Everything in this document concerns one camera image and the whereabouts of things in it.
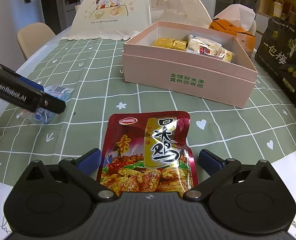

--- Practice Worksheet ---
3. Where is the blue clear candy packet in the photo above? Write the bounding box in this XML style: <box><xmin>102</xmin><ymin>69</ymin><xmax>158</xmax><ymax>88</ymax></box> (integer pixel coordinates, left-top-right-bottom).
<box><xmin>17</xmin><ymin>86</ymin><xmax>74</xmax><ymax>125</ymax></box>

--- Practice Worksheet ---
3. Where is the red vegetarian chicken packet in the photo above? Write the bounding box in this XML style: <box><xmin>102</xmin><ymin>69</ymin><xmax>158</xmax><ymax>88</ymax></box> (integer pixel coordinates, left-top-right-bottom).
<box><xmin>97</xmin><ymin>111</ymin><xmax>198</xmax><ymax>196</ymax></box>

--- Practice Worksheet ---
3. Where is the long yellow biscuit packet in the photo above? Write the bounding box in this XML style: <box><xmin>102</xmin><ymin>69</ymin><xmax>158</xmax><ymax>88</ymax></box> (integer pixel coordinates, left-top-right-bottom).
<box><xmin>217</xmin><ymin>48</ymin><xmax>235</xmax><ymax>62</ymax></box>

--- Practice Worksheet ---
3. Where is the white biscuit snack packet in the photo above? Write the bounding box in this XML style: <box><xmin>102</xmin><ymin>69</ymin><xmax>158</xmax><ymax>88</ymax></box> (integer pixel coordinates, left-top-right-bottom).
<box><xmin>187</xmin><ymin>35</ymin><xmax>222</xmax><ymax>56</ymax></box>

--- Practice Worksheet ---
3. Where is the yellow gold snack packet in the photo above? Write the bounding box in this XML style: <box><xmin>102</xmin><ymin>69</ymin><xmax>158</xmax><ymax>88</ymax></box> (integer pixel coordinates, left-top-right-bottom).
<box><xmin>152</xmin><ymin>38</ymin><xmax>188</xmax><ymax>51</ymax></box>

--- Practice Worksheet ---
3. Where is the beige chair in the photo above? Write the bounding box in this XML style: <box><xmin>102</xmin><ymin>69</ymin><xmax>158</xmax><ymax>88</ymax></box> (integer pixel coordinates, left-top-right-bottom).
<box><xmin>17</xmin><ymin>22</ymin><xmax>56</xmax><ymax>60</ymax></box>

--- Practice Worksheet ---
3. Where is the green checked tablecloth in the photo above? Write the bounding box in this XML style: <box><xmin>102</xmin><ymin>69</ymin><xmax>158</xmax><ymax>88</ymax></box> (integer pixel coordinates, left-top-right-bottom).
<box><xmin>0</xmin><ymin>39</ymin><xmax>296</xmax><ymax>185</ymax></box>

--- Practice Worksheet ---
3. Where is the cream mesh food cover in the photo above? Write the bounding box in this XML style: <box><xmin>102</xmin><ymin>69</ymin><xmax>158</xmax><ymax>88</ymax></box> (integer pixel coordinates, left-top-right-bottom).
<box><xmin>67</xmin><ymin>0</ymin><xmax>212</xmax><ymax>40</ymax></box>

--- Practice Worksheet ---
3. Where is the pink cardboard box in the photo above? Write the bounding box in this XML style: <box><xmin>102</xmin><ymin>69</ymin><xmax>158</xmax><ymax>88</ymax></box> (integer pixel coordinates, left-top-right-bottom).
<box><xmin>123</xmin><ymin>21</ymin><xmax>258</xmax><ymax>108</ymax></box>

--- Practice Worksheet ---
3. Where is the black plum snack bag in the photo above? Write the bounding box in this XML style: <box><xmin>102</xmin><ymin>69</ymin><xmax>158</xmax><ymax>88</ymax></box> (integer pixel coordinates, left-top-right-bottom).
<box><xmin>255</xmin><ymin>17</ymin><xmax>296</xmax><ymax>107</ymax></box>

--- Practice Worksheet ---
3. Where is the orange tissue pack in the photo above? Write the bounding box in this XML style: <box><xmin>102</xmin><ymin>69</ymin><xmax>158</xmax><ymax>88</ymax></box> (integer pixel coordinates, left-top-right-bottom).
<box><xmin>209</xmin><ymin>4</ymin><xmax>256</xmax><ymax>57</ymax></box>

